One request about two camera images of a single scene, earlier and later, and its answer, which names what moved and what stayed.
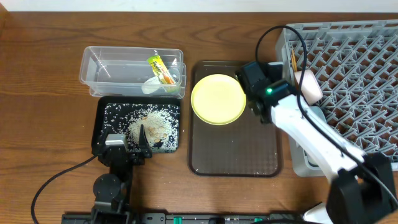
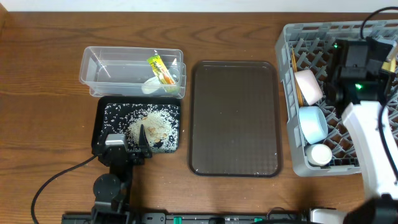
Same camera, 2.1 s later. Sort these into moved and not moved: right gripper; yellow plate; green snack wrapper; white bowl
Moved: yellow plate; right gripper
Not moved: white bowl; green snack wrapper
